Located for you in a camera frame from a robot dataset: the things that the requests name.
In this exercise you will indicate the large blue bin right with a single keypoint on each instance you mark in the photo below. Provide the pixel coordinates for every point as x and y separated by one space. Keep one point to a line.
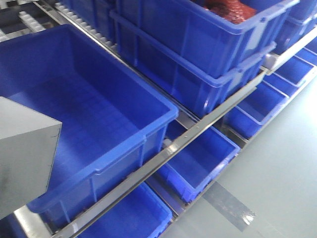
190 52

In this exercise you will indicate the red items in bin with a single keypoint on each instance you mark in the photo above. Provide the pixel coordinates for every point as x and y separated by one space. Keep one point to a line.
233 11

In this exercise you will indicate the stainless steel shelf frame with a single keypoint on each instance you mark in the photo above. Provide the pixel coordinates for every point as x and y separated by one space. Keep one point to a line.
194 126

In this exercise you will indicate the large blue bin left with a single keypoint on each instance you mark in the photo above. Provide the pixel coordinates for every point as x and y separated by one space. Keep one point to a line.
113 122

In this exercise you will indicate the large blue bin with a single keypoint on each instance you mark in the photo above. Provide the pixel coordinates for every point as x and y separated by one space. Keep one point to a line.
190 52
113 122

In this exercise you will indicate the gray hollow base block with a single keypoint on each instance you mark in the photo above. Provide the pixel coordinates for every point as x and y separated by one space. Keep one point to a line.
28 142

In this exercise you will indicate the lower blue bin row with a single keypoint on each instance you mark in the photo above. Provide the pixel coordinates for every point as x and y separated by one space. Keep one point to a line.
193 173

